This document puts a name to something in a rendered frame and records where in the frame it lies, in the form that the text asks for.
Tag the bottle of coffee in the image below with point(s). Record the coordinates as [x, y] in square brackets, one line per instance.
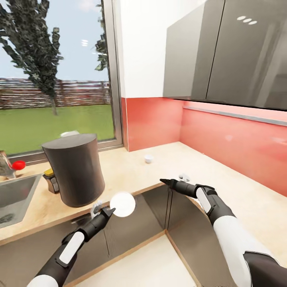
[52, 182]

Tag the coffee cup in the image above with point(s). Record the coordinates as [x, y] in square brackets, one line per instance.
[148, 158]

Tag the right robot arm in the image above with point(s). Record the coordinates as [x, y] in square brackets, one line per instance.
[251, 264]

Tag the paper coffee filter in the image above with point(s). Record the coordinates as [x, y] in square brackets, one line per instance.
[69, 133]

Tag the saucer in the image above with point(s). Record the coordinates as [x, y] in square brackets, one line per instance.
[124, 204]

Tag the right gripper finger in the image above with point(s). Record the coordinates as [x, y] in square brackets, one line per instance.
[166, 181]

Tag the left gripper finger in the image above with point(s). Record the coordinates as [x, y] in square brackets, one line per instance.
[111, 211]

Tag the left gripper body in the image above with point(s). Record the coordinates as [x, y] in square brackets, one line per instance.
[100, 221]

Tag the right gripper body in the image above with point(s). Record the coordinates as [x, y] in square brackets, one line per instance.
[179, 186]

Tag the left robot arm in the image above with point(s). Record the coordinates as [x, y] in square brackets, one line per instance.
[59, 265]

